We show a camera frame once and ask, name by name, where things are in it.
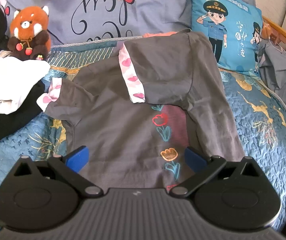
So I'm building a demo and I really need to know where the red panda plush toy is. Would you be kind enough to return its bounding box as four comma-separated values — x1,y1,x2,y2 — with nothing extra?
8,5,51,61

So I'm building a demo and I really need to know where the orange plush toy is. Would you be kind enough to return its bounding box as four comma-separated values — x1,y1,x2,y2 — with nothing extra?
260,21,272,40

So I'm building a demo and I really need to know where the blue floral quilt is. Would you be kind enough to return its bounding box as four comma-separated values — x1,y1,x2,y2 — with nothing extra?
0,39,286,230

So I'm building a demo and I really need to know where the grey-blue duvet with lettering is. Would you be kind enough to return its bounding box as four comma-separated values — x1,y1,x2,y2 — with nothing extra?
0,0,286,116

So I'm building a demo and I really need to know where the folded pink towel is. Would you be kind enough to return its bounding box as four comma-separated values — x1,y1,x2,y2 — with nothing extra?
143,31,177,38

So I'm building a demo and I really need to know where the blue cartoon police pillow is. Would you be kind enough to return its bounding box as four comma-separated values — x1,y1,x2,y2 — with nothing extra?
191,0,263,77

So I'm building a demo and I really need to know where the yellow wooden stick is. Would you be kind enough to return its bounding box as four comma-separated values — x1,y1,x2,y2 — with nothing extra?
263,16,286,44

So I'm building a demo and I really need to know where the white cloth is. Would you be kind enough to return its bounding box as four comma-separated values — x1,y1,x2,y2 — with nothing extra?
0,56,50,114

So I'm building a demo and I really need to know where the grey sweatshirt with print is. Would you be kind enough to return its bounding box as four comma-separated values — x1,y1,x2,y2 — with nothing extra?
37,31,245,190

